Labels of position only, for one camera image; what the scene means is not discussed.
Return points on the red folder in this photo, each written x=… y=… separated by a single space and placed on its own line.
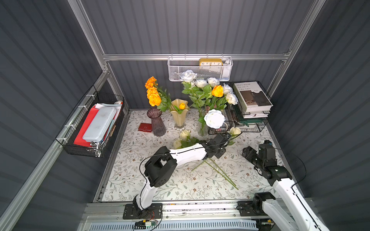
x=79 y=139

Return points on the black wire desk organizer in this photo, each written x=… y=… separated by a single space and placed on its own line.
x=229 y=121

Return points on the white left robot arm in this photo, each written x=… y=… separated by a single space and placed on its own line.
x=160 y=167

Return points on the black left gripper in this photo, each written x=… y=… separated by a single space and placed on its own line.
x=221 y=143

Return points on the black wire wall basket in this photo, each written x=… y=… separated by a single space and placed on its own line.
x=71 y=129

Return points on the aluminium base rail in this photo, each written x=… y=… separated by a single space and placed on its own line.
x=203 y=215

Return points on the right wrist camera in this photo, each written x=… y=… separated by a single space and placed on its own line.
x=267 y=144

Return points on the orange yellow rose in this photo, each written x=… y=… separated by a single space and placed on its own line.
x=151 y=90

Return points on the purple glass vase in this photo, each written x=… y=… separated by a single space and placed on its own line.
x=158 y=127

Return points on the orange tulip bud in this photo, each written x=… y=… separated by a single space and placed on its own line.
x=179 y=108

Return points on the orange flower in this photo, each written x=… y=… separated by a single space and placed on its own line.
x=152 y=82
x=217 y=100

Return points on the white wire wall basket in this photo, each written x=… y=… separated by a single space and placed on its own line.
x=179 y=64

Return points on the white hardcover book stack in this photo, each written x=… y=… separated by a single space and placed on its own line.
x=253 y=101

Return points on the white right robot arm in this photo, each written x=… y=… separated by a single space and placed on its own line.
x=301 y=217

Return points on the red wallet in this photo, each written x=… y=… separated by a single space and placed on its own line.
x=145 y=127

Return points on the clear glass vase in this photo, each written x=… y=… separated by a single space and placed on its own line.
x=202 y=127

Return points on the yellow ruffled vase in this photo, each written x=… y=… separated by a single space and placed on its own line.
x=179 y=119

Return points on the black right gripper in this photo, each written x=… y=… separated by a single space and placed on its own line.
x=250 y=153

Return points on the white plastic case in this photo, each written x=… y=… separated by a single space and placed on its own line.
x=100 y=124

